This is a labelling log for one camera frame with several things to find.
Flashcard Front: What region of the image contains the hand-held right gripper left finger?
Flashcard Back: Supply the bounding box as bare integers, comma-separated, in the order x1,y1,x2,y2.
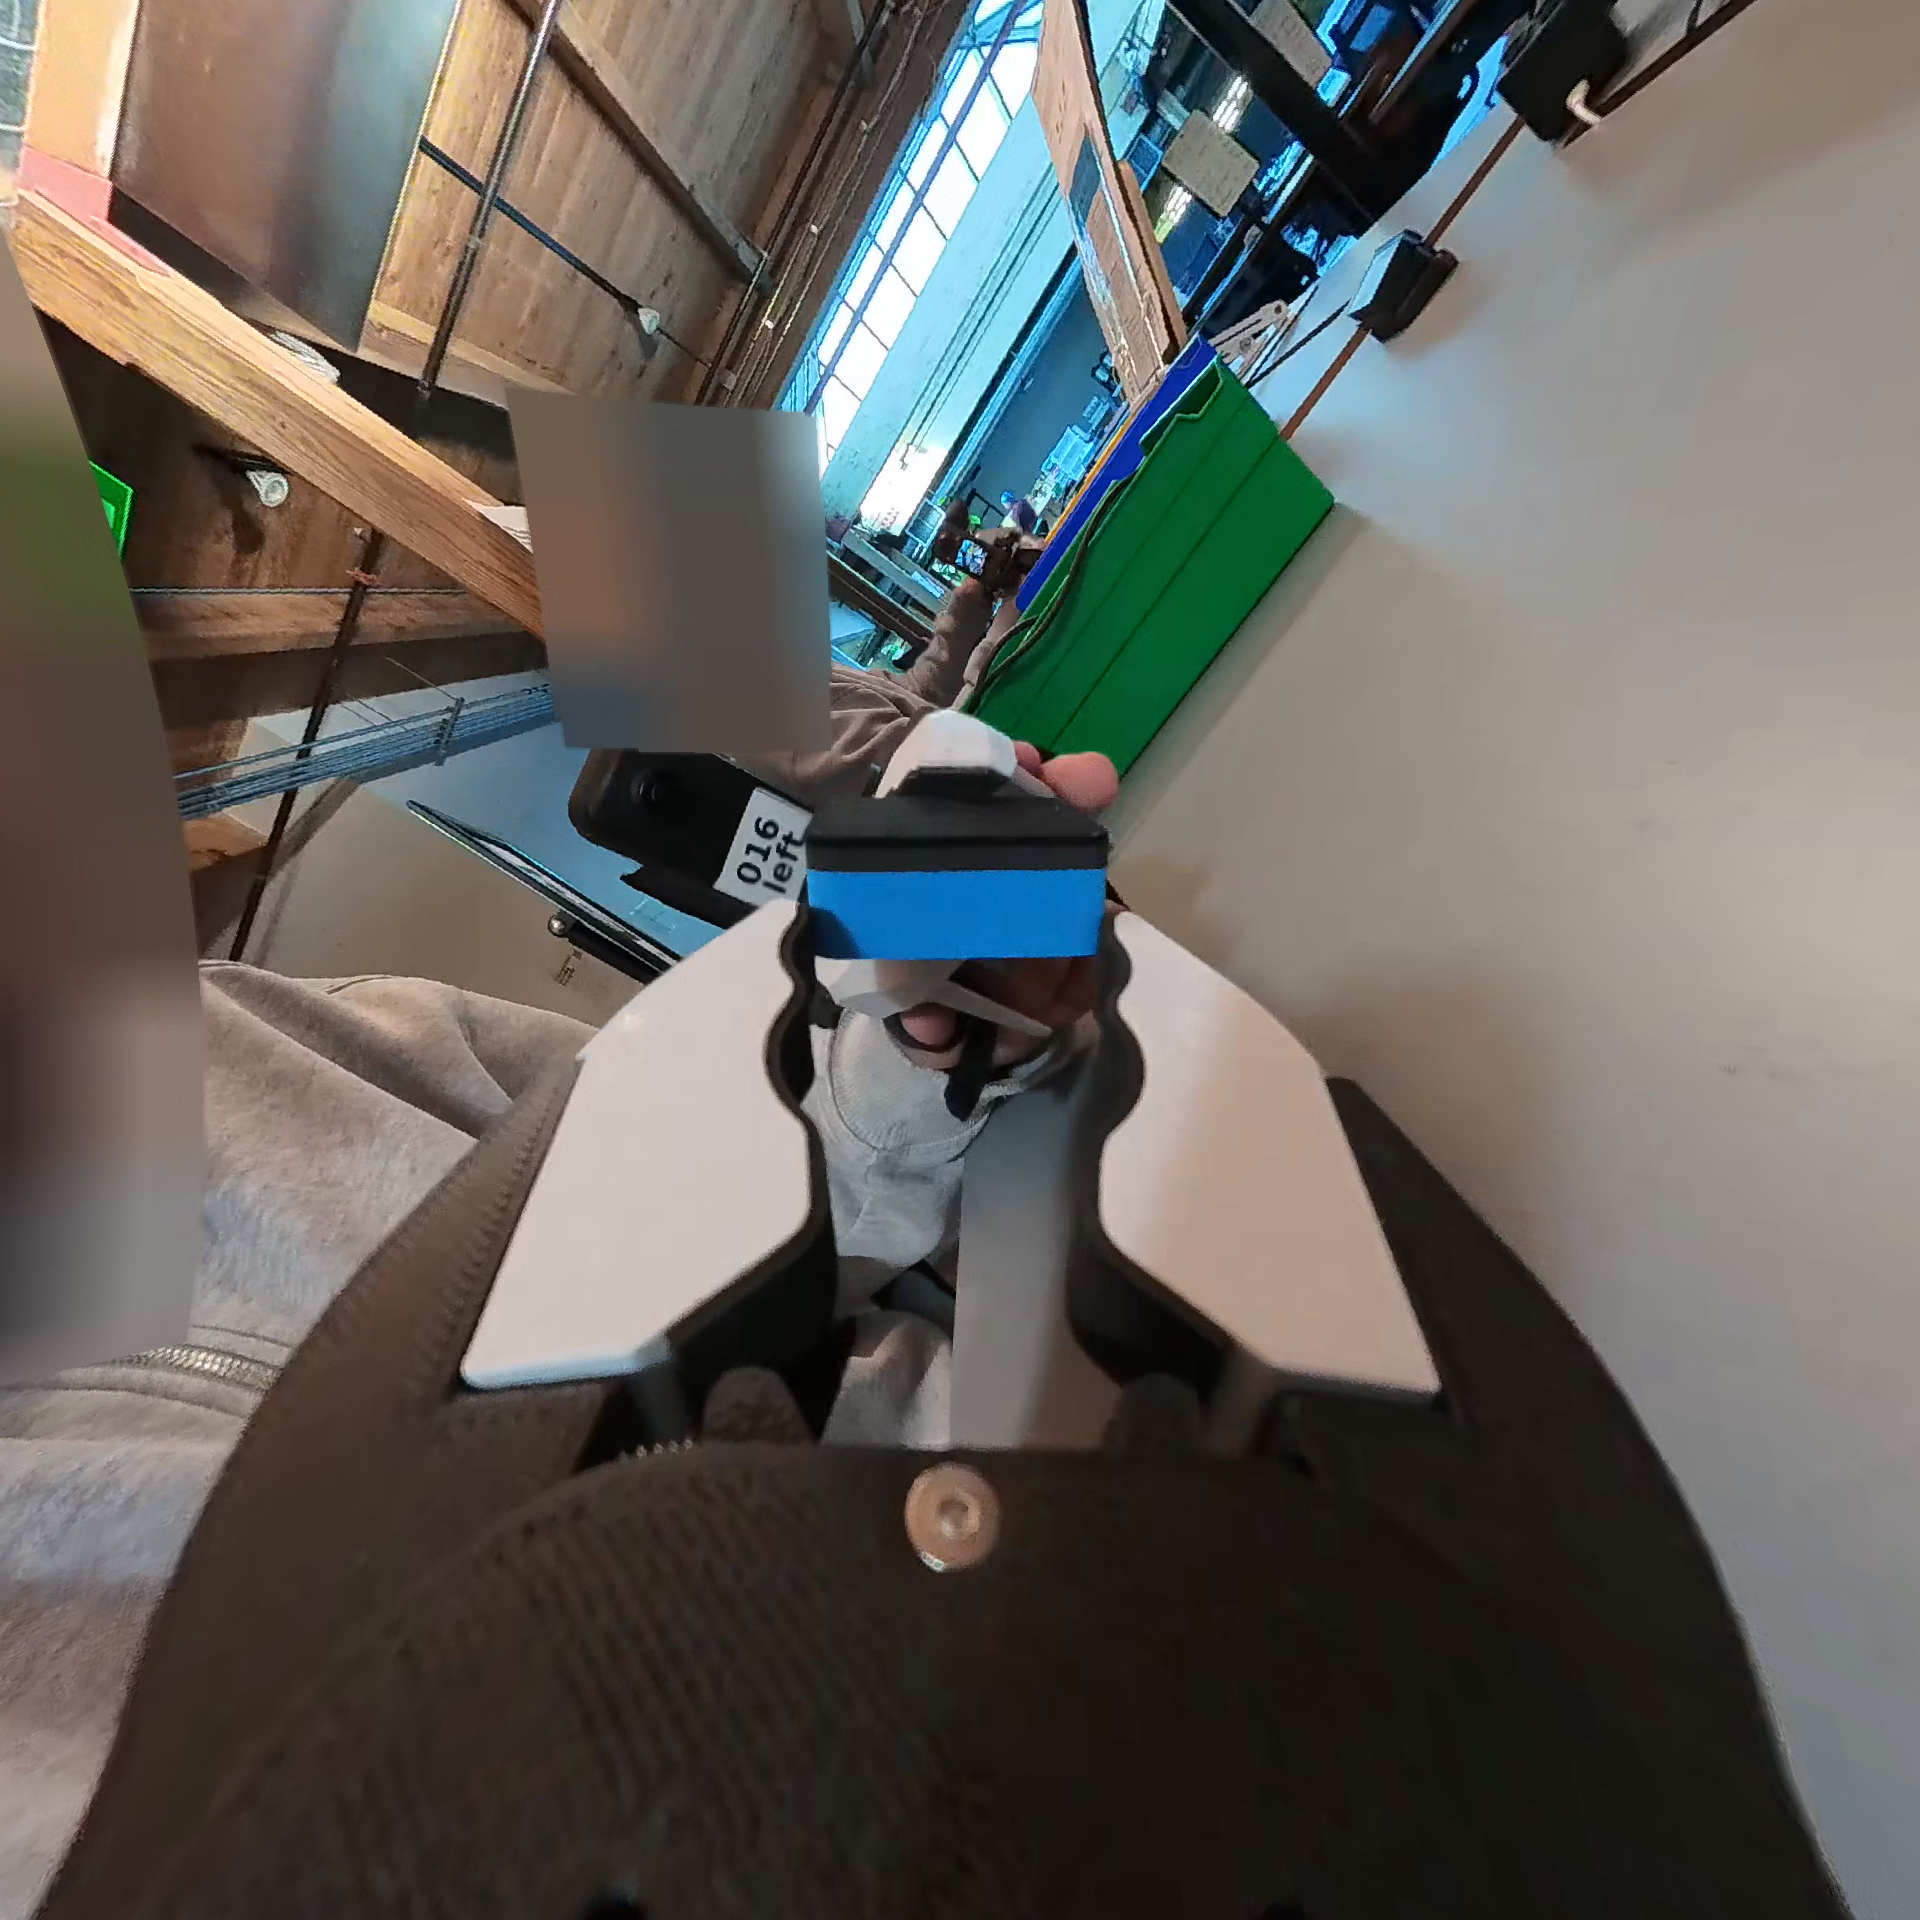
458,905,835,1390

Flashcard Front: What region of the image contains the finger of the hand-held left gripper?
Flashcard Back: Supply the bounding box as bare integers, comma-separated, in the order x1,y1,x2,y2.
879,711,1042,821
822,961,1055,1041

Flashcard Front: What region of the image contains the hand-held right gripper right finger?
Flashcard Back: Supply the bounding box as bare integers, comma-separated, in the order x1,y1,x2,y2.
1069,910,1446,1404

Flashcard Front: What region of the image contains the blue foam eraser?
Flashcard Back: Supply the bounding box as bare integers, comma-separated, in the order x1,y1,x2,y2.
806,794,1113,964

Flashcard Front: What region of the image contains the green plastic bin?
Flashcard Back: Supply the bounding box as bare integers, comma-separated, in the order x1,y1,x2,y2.
961,360,1337,779

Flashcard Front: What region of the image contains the person's left forearm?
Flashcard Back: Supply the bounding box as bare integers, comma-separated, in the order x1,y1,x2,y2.
804,1013,998,1450

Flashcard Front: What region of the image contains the grey desk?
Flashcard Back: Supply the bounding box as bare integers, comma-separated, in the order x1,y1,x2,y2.
952,0,1920,1878

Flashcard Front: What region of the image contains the person's left hand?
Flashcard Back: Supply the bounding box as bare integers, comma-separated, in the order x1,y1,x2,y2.
879,740,1125,1114

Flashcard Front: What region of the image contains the blue plastic bin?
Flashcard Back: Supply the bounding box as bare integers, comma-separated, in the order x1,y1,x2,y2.
1017,338,1220,611

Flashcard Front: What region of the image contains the cardboard sheet on stand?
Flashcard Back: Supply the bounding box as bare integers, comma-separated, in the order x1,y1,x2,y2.
1031,0,1190,394

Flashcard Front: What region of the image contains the small black box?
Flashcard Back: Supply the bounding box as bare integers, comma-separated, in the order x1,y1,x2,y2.
1350,233,1458,340

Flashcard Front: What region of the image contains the black power adapter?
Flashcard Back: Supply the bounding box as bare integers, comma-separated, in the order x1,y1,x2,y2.
1498,0,1633,148

